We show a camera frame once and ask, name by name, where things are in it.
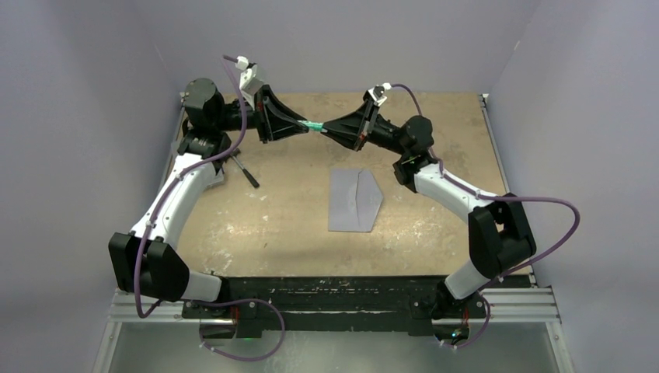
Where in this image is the clear plastic organizer box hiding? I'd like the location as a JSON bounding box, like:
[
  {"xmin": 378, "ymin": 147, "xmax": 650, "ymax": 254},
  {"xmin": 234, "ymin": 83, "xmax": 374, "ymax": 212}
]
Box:
[{"xmin": 169, "ymin": 134, "xmax": 231, "ymax": 190}]

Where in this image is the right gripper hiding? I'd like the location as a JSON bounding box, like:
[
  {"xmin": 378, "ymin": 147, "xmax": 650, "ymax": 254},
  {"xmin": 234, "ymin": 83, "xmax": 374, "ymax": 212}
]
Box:
[{"xmin": 322, "ymin": 100, "xmax": 410, "ymax": 157}]

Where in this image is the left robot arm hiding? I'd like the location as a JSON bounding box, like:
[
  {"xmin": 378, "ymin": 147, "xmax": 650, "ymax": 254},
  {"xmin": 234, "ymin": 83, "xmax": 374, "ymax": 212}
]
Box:
[{"xmin": 109, "ymin": 78, "xmax": 309, "ymax": 318}]

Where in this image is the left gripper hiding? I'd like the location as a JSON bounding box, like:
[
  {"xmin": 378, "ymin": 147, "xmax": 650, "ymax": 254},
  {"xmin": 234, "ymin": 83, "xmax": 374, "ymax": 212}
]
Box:
[{"xmin": 214, "ymin": 85, "xmax": 308, "ymax": 144}]

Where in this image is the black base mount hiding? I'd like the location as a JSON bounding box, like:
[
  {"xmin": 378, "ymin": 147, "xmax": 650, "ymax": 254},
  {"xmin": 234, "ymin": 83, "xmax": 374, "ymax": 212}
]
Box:
[{"xmin": 128, "ymin": 275, "xmax": 532, "ymax": 341}]

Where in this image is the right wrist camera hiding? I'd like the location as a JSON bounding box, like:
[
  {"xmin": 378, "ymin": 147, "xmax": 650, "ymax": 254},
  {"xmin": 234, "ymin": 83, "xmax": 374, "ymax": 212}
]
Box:
[{"xmin": 363, "ymin": 82, "xmax": 392, "ymax": 107}]

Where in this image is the green white glue stick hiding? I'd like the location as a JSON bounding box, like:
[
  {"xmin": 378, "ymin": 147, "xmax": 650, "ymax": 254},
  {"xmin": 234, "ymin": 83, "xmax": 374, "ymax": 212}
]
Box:
[{"xmin": 299, "ymin": 120, "xmax": 323, "ymax": 132}]

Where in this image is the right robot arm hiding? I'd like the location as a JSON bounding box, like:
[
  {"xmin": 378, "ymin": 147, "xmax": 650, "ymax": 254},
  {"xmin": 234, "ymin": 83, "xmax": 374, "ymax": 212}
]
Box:
[{"xmin": 321, "ymin": 103, "xmax": 537, "ymax": 316}]

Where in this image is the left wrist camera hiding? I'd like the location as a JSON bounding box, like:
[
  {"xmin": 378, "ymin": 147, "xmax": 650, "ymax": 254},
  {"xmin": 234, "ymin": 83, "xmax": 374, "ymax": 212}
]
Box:
[{"xmin": 235, "ymin": 56, "xmax": 264, "ymax": 109}]

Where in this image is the grey envelope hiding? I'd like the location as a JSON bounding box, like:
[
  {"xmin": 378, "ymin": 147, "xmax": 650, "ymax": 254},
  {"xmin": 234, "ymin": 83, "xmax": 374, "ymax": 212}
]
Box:
[{"xmin": 328, "ymin": 169, "xmax": 383, "ymax": 232}]

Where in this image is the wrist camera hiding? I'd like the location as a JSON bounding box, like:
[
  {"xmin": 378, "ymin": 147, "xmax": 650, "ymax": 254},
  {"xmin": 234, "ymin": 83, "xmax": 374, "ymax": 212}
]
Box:
[
  {"xmin": 363, "ymin": 82, "xmax": 392, "ymax": 107},
  {"xmin": 235, "ymin": 56, "xmax": 264, "ymax": 109}
]

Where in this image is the black hammer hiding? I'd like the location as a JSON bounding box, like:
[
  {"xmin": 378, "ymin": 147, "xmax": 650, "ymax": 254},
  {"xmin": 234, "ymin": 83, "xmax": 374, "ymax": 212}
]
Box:
[{"xmin": 231, "ymin": 155, "xmax": 260, "ymax": 189}]

